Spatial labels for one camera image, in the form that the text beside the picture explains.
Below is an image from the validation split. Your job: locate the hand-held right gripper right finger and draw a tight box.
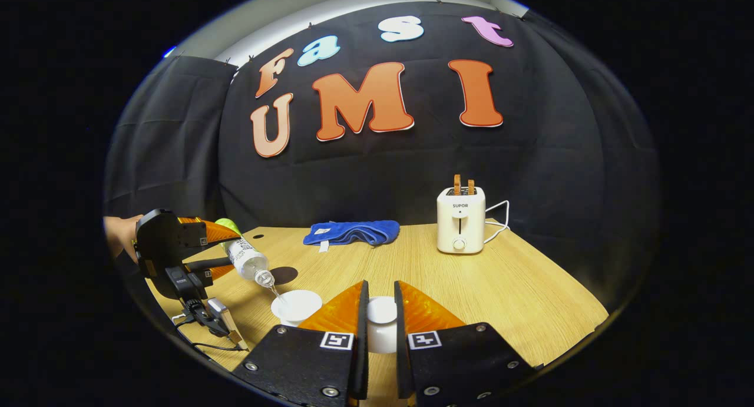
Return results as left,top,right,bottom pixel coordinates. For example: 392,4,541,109
393,280,540,406

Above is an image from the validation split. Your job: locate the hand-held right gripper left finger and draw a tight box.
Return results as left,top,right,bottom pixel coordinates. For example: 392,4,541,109
232,280,370,406

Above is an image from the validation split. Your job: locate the white teacup lid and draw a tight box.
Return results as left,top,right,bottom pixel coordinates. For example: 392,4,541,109
366,296,399,353

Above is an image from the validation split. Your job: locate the clear water bottle green label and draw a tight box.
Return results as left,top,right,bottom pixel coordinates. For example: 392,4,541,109
215,218,276,289

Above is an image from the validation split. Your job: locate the dark round coaster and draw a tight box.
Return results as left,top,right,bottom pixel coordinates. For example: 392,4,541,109
268,266,299,286

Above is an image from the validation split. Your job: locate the white teacup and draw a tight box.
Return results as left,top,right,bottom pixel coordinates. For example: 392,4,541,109
271,289,323,327

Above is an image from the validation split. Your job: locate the blue towel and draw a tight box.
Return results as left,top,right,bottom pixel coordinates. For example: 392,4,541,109
303,220,401,253

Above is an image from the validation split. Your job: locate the white toaster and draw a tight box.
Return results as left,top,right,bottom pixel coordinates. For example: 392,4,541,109
436,186,487,254

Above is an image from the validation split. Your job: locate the black backdrop cloth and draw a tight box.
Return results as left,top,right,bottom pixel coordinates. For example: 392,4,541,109
105,1,660,296

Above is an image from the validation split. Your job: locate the white toaster power cord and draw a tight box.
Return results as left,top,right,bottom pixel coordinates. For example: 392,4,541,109
483,200,510,244

